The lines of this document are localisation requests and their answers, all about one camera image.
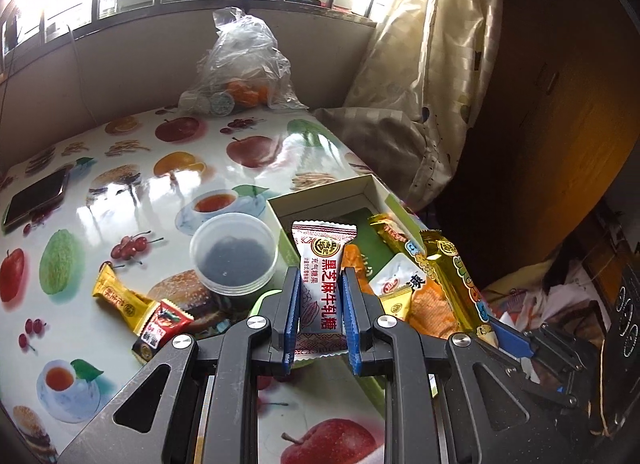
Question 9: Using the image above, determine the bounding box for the small gold candy packet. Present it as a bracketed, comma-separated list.
[380, 287, 413, 321]

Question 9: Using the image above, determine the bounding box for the green white gift box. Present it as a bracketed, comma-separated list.
[264, 172, 432, 405]

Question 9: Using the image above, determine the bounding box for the clear lidded dark jar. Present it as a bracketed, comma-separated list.
[190, 213, 279, 312]

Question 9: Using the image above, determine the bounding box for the beige patterned curtain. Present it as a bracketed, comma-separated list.
[314, 0, 502, 210]

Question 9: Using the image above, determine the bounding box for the white red nougat candy bar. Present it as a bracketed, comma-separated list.
[291, 220, 357, 361]

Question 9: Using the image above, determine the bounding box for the black red candy packet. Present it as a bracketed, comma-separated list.
[131, 299, 194, 364]

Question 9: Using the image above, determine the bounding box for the gold rice snack bar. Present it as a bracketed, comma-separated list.
[420, 230, 498, 348]

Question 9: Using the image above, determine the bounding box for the colourful bedding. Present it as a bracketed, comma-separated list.
[483, 260, 611, 331]

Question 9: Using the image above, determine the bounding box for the yellow candy packet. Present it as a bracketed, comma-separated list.
[91, 263, 160, 335]

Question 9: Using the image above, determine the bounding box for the yellow orange snack bar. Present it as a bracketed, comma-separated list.
[368, 213, 428, 272]

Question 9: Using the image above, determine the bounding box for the white pink candy packet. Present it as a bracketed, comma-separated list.
[369, 253, 427, 296]

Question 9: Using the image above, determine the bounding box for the black smartphone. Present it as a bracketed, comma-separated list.
[1, 167, 70, 232]

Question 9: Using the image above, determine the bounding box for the clear plastic bag with snacks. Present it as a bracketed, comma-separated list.
[178, 6, 306, 117]

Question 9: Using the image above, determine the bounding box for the orange konjac snack pouch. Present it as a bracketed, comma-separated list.
[342, 243, 461, 339]

